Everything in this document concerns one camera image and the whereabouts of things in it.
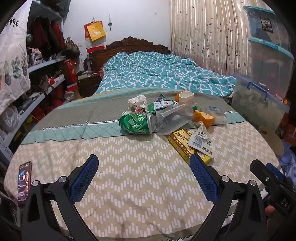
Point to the beige trash bin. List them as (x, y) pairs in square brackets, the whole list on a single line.
[(272, 139)]

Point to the clear storage bin blue handle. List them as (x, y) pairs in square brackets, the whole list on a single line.
[(258, 106)]

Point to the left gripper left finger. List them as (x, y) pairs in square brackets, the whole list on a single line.
[(39, 220)]

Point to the stacked clear storage box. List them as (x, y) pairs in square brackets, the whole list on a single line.
[(271, 66)]

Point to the orange peel piece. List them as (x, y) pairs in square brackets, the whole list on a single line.
[(203, 117)]

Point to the white cactus print fabric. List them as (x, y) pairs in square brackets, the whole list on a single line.
[(15, 79)]

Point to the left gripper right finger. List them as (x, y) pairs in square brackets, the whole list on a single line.
[(237, 212)]

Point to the blue clothing pile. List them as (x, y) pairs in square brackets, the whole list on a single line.
[(287, 159)]

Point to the red gift box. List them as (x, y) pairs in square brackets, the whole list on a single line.
[(69, 72)]

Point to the green white snack wrapper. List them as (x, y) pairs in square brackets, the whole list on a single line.
[(160, 105)]

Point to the crumpled white paper wrapper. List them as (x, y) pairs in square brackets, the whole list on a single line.
[(138, 104)]

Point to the yellow cardboard box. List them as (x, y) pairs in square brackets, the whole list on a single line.
[(179, 140)]

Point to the top storage box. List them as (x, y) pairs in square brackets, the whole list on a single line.
[(264, 24)]

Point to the yellow red wall calendar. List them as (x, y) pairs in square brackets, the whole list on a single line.
[(95, 36)]

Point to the pink paper cup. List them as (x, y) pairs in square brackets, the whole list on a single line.
[(186, 99)]

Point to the dark wooden headboard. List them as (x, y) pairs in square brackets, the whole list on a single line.
[(127, 45)]

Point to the crushed green soda can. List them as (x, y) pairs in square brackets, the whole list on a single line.
[(135, 123)]

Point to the teal patterned duvet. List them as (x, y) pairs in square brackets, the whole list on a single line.
[(156, 70)]

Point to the beige chevron bed blanket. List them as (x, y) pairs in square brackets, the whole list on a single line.
[(143, 189)]

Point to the black smartphone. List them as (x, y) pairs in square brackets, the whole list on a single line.
[(24, 181)]

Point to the brown handbag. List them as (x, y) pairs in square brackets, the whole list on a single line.
[(71, 50)]

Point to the grey metal shelf unit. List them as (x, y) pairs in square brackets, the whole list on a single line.
[(29, 103)]

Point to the floral beige curtain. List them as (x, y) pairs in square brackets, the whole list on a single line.
[(214, 34)]

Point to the clear plastic bottle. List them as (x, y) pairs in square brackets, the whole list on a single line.
[(173, 119)]

